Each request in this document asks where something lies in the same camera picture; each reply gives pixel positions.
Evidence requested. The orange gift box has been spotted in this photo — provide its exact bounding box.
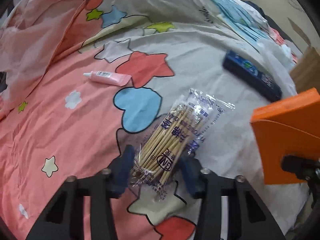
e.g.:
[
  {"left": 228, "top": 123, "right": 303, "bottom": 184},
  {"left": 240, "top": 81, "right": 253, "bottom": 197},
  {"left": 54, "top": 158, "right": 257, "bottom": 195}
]
[{"left": 250, "top": 88, "right": 319, "bottom": 185}]

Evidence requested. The cotton swab packet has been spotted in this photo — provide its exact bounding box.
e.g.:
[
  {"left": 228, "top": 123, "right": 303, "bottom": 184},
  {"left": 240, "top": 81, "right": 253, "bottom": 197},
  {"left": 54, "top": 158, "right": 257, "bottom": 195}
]
[{"left": 132, "top": 88, "right": 235, "bottom": 200}]

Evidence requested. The dark blue shampoo bottle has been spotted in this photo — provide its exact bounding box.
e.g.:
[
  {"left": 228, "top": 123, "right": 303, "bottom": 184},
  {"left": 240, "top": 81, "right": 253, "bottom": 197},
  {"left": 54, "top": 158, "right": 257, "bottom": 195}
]
[{"left": 222, "top": 50, "right": 282, "bottom": 102}]

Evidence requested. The pink cream tube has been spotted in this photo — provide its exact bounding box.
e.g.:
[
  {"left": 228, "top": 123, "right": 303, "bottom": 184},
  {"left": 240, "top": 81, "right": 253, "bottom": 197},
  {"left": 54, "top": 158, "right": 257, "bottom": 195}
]
[{"left": 83, "top": 71, "right": 132, "bottom": 87}]

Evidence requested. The brown cardboard box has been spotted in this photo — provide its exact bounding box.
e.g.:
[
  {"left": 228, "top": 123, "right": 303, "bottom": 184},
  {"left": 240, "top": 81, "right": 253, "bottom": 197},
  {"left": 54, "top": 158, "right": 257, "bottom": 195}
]
[{"left": 287, "top": 17, "right": 320, "bottom": 94}]

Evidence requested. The white carved headboard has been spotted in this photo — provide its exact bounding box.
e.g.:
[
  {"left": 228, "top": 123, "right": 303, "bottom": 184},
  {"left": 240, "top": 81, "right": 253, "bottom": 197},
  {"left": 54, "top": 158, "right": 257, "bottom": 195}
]
[{"left": 242, "top": 0, "right": 319, "bottom": 52}]

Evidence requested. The pink crumpled sheet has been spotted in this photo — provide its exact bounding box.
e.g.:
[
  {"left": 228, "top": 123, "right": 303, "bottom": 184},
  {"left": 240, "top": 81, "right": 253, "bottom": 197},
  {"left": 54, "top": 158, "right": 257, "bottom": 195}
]
[{"left": 1, "top": 0, "right": 85, "bottom": 112}]

